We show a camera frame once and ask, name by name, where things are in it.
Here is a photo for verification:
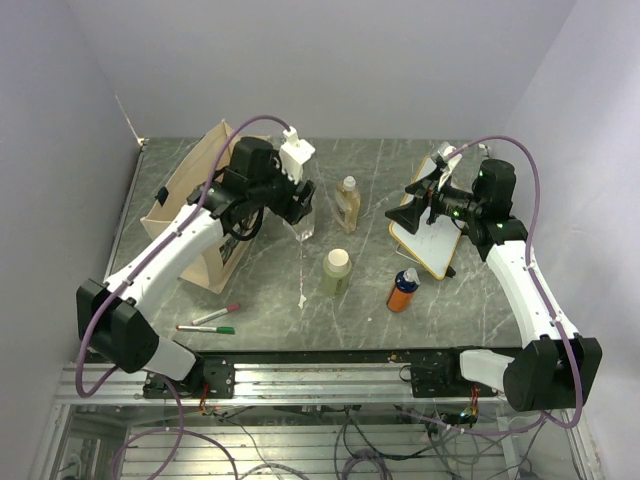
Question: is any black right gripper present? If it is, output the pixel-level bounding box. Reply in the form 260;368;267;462
385;167;484;233

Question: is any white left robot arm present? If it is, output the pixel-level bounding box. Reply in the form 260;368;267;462
76;131;315;397

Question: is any orange blue pump bottle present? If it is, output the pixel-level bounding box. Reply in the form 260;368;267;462
386;267;420;313

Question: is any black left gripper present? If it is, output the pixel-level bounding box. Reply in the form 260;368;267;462
248;149;317;225

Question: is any aluminium mounting rail frame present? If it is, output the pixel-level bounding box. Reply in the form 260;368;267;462
32;349;604;479

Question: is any pale green bottle cream cap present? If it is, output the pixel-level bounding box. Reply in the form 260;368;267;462
321;249;352;297

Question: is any amber liquid bottle white cap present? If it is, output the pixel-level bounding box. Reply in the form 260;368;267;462
334;176;361;233

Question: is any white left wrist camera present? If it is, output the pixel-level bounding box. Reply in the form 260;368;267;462
279;126;316;184

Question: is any beige canvas tote bag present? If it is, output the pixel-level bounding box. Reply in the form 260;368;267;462
139;118;274;296

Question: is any yellow-framed small whiteboard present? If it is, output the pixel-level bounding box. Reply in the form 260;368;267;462
388;154;464;281

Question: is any clear square bottle black cap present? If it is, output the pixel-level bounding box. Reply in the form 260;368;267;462
282;208;315;243

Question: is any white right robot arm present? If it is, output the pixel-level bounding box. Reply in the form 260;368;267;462
385;156;602;411

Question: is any green-capped white marker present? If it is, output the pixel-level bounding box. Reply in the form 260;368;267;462
176;325;235;335

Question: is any red-capped white marker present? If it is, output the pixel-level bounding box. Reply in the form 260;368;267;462
191;303;240;326

